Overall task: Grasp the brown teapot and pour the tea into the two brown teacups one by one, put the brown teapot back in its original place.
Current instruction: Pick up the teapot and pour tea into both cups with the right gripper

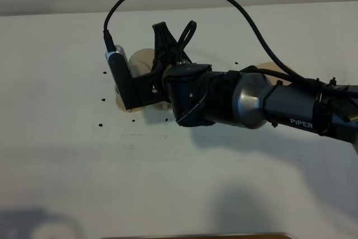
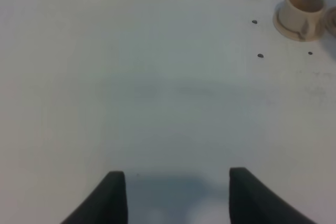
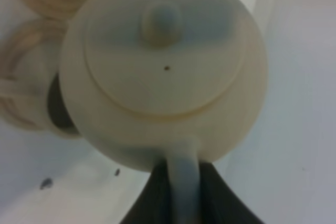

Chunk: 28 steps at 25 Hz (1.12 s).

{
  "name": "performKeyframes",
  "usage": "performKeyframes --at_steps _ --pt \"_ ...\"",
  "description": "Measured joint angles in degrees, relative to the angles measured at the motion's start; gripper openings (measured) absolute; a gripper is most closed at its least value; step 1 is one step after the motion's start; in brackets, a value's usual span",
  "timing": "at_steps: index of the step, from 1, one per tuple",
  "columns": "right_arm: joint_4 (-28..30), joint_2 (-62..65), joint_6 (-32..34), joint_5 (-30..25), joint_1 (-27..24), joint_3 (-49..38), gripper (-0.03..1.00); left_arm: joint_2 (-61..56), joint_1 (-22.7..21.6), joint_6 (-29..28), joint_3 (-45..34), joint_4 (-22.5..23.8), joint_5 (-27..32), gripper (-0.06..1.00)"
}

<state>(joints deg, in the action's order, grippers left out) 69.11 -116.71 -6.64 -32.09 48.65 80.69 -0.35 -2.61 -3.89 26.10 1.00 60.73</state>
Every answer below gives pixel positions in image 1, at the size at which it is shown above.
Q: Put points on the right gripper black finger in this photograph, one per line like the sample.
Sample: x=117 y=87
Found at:
x=167 y=50

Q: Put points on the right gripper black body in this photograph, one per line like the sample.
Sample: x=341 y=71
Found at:
x=199 y=96

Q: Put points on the beige teapot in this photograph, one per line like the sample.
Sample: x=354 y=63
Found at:
x=141 y=62

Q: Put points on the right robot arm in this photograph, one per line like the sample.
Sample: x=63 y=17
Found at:
x=248 y=98

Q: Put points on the beige teapot saucer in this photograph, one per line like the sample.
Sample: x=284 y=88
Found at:
x=271 y=67

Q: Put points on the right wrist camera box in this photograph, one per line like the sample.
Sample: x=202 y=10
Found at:
x=122 y=76

